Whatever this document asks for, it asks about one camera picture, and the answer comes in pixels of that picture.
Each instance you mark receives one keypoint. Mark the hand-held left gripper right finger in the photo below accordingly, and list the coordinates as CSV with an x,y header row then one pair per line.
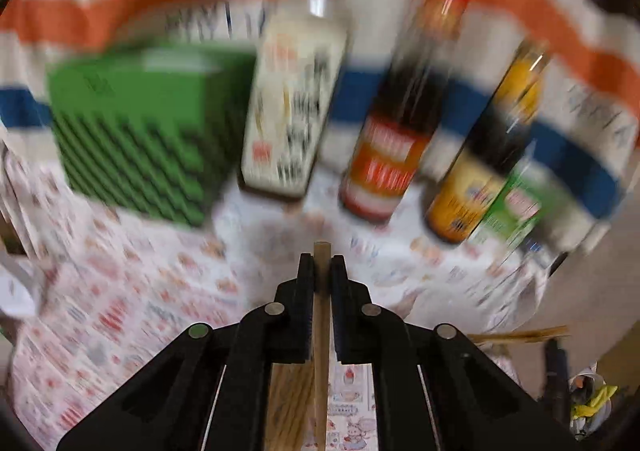
x,y
337,321

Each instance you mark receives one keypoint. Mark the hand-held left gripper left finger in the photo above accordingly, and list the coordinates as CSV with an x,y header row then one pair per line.
x,y
305,316

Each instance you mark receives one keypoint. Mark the single wooden chopstick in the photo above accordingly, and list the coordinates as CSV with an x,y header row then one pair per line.
x,y
321,381

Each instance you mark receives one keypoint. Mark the pile of wooden chopsticks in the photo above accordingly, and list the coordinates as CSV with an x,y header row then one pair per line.
x,y
290,406

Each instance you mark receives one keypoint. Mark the bunch of wooden chopsticks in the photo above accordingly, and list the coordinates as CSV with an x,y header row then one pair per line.
x,y
520,334

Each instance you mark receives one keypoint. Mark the white bear print cloth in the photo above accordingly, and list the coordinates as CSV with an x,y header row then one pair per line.
x,y
280,241

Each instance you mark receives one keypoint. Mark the red cap sesame oil bottle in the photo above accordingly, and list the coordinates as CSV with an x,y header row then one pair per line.
x,y
385,156

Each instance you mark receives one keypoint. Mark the yellow label oyster sauce bottle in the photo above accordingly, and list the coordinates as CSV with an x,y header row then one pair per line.
x,y
465,201

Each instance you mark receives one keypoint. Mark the clear cooking wine bottle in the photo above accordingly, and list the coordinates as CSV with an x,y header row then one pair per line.
x,y
290,121

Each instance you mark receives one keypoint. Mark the green milk drink carton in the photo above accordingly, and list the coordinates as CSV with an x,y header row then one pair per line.
x,y
515,211

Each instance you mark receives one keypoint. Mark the green checkered box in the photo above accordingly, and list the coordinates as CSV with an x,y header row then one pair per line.
x,y
140,141

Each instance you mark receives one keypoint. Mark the yellow crumpled item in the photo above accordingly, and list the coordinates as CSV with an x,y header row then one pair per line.
x,y
595,401

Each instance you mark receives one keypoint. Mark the white plastic stand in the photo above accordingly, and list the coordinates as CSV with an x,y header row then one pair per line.
x,y
20,286

